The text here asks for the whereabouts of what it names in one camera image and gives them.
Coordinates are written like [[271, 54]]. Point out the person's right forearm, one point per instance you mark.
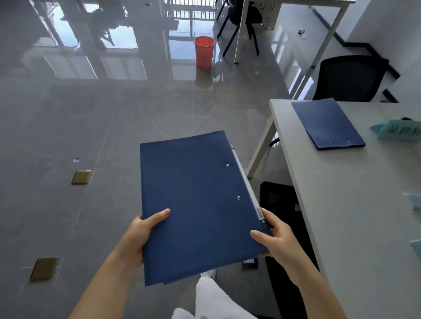
[[326, 308]]

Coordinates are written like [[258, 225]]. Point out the crumpled paper scrap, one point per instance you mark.
[[301, 31]]

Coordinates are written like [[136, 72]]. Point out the brass floor socket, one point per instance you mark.
[[43, 269], [81, 177]]

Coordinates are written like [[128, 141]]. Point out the red plastic bucket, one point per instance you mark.
[[204, 53]]

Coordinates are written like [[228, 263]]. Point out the person's right hand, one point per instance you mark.
[[286, 249]]

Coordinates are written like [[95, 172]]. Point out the white drawer cabinet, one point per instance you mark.
[[265, 16]]

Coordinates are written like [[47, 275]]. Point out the small white note pad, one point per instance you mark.
[[419, 202]]

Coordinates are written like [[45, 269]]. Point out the blue folder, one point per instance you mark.
[[325, 125], [194, 199]]

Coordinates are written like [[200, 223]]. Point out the person's white clothing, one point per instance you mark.
[[217, 306]]

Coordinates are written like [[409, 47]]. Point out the person's left hand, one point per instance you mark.
[[134, 238]]

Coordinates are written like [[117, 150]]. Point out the person's left forearm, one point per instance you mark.
[[105, 293]]

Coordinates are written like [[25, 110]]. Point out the black office chair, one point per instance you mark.
[[239, 11], [348, 78], [278, 203]]

